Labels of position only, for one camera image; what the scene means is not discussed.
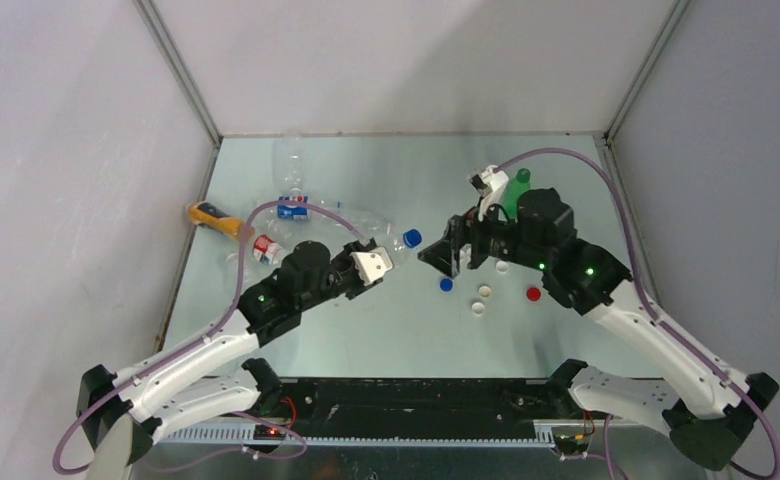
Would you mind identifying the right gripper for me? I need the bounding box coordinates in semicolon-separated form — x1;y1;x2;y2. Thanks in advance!
417;192;549;279

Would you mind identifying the blue bottle cap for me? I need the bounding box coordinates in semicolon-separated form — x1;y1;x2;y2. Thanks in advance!
402;229;422;249
439;278;454;292

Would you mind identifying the orange bottle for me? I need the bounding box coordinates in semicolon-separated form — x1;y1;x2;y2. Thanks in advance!
186;201;256;242

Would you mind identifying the white bottle cap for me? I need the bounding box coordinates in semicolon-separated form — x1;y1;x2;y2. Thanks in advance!
495;260;510;274
470;301;486;317

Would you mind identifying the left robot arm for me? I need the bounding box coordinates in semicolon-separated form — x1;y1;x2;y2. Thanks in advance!
77;241;400;463

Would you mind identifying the green plastic bottle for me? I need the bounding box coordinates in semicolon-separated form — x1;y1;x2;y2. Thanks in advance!
501;174;531;219

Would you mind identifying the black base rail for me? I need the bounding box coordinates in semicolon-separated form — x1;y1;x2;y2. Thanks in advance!
247;369;585;439

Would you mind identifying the red bottle cap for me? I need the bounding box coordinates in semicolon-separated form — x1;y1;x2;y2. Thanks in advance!
526;287;542;302

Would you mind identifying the clear crushed plastic bottle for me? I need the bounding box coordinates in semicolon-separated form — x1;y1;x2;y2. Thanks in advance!
378;233;418;270

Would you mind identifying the clear bottle with red ring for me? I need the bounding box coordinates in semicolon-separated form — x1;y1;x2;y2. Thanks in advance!
222;234;291;289

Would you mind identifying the green bottle cap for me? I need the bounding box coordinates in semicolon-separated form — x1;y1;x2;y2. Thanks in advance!
514;168;531;184

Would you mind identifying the white cable duct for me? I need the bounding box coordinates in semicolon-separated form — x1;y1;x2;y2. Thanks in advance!
161;422;555;448

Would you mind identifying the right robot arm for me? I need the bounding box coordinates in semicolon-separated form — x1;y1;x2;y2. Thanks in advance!
419;189;779;471

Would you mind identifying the clear bottle with blue label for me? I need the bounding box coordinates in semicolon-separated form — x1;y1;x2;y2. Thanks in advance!
252;194;395;238

